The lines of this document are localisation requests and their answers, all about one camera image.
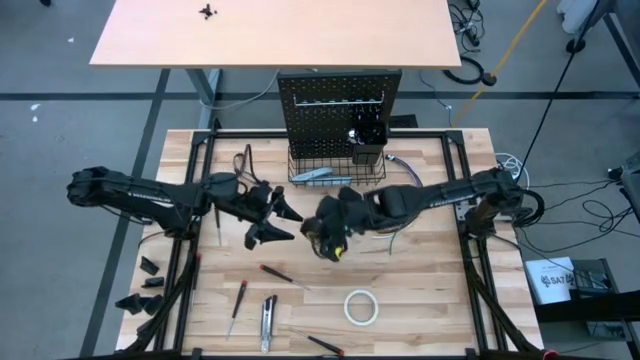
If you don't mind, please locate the black peg board bin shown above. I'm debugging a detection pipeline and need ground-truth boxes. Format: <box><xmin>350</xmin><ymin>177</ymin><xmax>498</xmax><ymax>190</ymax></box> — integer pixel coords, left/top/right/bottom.
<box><xmin>350</xmin><ymin>121</ymin><xmax>389</xmax><ymax>167</ymax></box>

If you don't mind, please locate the grey desk leg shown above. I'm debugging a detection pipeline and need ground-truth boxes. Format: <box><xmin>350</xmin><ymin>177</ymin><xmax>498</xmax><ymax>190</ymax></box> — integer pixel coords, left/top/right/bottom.
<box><xmin>185</xmin><ymin>68</ymin><xmax>224</xmax><ymax>130</ymax></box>

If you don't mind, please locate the black aluminium table frame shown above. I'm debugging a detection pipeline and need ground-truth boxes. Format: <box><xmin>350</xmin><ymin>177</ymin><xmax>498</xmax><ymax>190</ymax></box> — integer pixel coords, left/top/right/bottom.
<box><xmin>117</xmin><ymin>128</ymin><xmax>546</xmax><ymax>360</ymax></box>

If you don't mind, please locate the black electronic device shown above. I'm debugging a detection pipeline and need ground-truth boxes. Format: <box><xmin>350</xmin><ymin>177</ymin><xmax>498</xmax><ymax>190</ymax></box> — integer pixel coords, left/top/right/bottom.
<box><xmin>571</xmin><ymin>258</ymin><xmax>610</xmax><ymax>292</ymax></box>

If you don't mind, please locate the white cloth bundle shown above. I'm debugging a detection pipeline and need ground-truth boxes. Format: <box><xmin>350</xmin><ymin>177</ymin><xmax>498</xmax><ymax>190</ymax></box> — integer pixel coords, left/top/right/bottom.
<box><xmin>556</xmin><ymin>0</ymin><xmax>604</xmax><ymax>35</ymax></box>

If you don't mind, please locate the black side cart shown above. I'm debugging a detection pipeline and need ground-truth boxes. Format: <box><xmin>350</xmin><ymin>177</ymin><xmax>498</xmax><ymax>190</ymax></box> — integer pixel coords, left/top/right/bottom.
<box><xmin>529</xmin><ymin>257</ymin><xmax>640</xmax><ymax>344</ymax></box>

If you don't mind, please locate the white cable coil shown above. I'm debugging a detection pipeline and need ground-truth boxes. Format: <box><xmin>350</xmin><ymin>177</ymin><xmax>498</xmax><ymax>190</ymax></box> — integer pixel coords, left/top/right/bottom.
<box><xmin>493</xmin><ymin>151</ymin><xmax>525</xmax><ymax>174</ymax></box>

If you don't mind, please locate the grey equipment case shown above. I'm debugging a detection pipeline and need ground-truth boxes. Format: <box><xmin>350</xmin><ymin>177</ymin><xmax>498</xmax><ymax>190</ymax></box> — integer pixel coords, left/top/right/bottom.
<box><xmin>607</xmin><ymin>149</ymin><xmax>640</xmax><ymax>224</ymax></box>

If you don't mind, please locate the white masking tape roll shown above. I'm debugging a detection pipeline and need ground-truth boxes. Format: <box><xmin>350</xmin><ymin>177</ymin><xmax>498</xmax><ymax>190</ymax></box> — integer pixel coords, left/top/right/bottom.
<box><xmin>342</xmin><ymin>288</ymin><xmax>380</xmax><ymax>328</ymax></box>

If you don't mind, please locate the silver peg board hook rail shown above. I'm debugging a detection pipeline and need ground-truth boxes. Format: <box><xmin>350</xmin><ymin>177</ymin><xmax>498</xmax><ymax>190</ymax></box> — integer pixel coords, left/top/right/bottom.
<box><xmin>293</xmin><ymin>90</ymin><xmax>387</xmax><ymax>108</ymax></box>

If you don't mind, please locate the black wire basket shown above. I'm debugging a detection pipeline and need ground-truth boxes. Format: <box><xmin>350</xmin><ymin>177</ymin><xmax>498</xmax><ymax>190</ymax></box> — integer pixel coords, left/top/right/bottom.
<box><xmin>287</xmin><ymin>146</ymin><xmax>387</xmax><ymax>189</ymax></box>

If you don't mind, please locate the black silver box cutter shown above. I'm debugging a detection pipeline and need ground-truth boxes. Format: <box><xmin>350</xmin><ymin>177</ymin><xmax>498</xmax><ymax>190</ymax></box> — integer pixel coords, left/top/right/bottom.
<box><xmin>259</xmin><ymin>294</ymin><xmax>279</xmax><ymax>354</ymax></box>

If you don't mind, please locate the thin black slanted pole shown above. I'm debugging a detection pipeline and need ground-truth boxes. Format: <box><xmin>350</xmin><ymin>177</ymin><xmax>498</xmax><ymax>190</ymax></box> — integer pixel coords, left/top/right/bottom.
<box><xmin>517</xmin><ymin>0</ymin><xmax>601</xmax><ymax>176</ymax></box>

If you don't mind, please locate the white printed booklet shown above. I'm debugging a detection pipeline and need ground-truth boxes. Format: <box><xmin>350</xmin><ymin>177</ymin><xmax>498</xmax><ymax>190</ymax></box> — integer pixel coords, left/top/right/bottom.
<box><xmin>523</xmin><ymin>256</ymin><xmax>577</xmax><ymax>306</ymax></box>

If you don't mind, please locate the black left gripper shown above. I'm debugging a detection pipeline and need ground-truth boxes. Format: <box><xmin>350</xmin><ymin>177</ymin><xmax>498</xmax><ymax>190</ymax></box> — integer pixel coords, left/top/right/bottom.
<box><xmin>234</xmin><ymin>182</ymin><xmax>305</xmax><ymax>250</ymax></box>

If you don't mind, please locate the black perforated peg board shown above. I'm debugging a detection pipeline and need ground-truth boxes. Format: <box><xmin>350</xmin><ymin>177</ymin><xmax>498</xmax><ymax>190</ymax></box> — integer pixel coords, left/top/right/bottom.
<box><xmin>277</xmin><ymin>68</ymin><xmax>403</xmax><ymax>160</ymax></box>

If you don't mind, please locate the light wood desk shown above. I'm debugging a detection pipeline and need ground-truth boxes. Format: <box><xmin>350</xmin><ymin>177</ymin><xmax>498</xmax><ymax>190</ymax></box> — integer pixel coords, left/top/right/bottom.
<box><xmin>89</xmin><ymin>0</ymin><xmax>463</xmax><ymax>70</ymax></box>

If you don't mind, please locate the black cable tangle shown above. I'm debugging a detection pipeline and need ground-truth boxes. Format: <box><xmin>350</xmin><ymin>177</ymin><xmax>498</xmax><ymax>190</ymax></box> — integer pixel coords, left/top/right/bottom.
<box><xmin>446</xmin><ymin>0</ymin><xmax>486</xmax><ymax>51</ymax></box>

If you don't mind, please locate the clear safety glasses black frame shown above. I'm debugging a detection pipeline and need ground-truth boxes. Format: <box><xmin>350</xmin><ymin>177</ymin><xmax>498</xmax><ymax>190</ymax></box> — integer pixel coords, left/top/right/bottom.
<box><xmin>232</xmin><ymin>143</ymin><xmax>262</xmax><ymax>185</ymax></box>

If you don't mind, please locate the grey utility knife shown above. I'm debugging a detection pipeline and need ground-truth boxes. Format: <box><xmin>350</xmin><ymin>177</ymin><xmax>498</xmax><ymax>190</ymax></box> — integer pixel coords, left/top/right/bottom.
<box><xmin>291</xmin><ymin>167</ymin><xmax>335</xmax><ymax>182</ymax></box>

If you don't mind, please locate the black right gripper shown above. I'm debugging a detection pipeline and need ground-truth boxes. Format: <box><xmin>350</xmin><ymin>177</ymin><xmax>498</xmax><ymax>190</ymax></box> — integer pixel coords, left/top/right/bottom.
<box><xmin>314</xmin><ymin>187</ymin><xmax>374</xmax><ymax>261</ymax></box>

